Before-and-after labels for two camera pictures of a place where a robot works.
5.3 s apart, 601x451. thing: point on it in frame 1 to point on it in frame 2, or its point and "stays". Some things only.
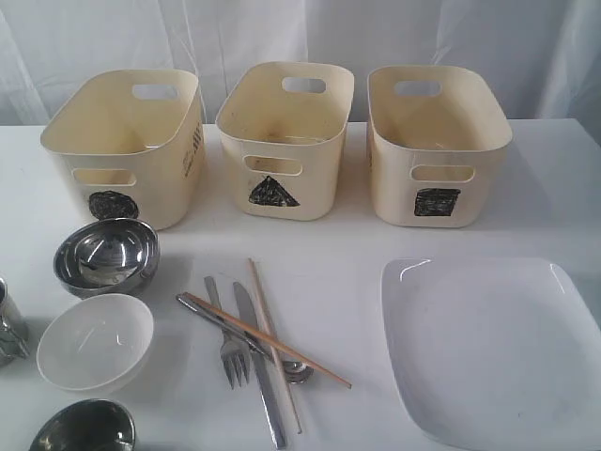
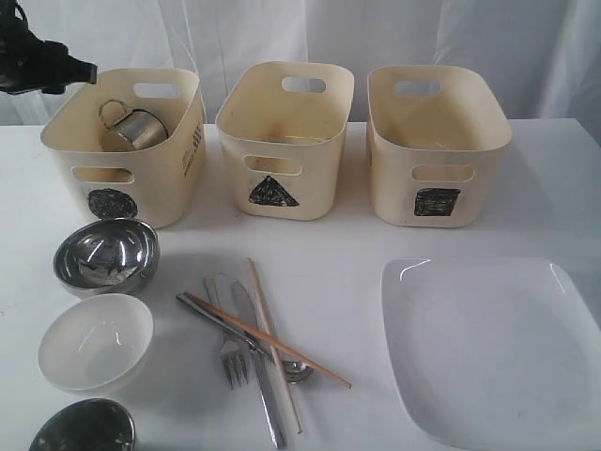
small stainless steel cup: x=90 y=425 stays
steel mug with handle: x=14 y=340 to x=140 y=127
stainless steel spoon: x=293 y=372 stays
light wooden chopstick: x=269 y=327 stays
